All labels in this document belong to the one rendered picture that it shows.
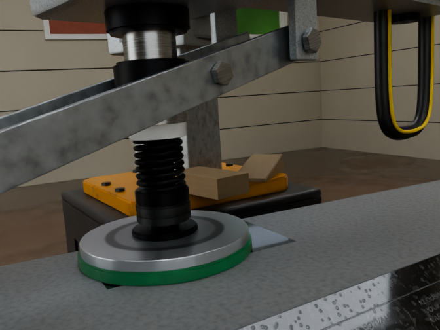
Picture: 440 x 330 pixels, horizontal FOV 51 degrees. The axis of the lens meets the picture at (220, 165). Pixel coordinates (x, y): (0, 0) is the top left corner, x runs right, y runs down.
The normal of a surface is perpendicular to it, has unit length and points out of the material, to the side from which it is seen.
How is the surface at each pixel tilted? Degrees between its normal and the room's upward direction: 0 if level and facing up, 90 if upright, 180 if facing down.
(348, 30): 90
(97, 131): 90
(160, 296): 0
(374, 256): 0
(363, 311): 45
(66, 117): 90
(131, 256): 0
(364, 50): 90
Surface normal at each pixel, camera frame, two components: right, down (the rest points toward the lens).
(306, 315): 0.32, -0.63
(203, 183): -0.77, 0.15
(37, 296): -0.06, -0.99
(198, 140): 0.88, 0.02
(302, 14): 0.68, 0.07
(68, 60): 0.44, 0.11
